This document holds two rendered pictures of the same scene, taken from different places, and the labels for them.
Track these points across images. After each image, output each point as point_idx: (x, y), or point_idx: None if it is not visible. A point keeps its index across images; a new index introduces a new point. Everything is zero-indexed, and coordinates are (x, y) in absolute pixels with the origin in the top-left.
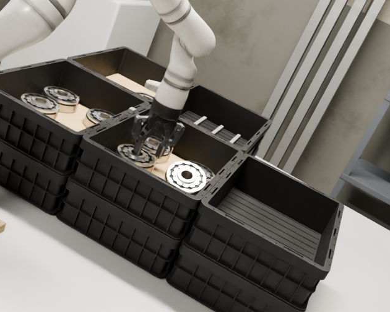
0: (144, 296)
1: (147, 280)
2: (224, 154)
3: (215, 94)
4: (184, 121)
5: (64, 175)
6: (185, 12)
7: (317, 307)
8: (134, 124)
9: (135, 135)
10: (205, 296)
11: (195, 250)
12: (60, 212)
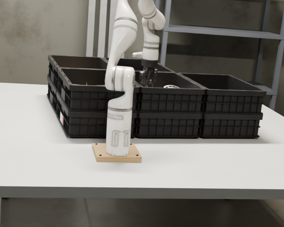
0: (204, 144)
1: (195, 140)
2: (167, 78)
3: None
4: None
5: (136, 112)
6: (156, 9)
7: None
8: (141, 76)
9: (144, 82)
10: (221, 133)
11: (212, 113)
12: (135, 134)
